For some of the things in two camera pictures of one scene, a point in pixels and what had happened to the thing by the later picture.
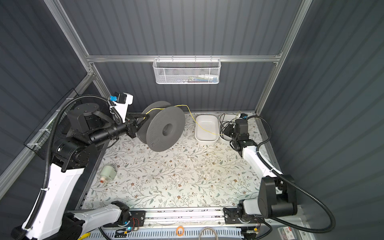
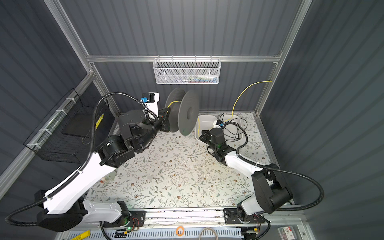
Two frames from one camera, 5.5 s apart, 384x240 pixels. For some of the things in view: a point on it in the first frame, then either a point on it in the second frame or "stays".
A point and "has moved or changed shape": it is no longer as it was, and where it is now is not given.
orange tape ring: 177,230 stays
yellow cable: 192,116 has moved or changed shape
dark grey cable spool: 164,128 has moved or changed shape
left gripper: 132,126 → 162,121
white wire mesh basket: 187,71 stays
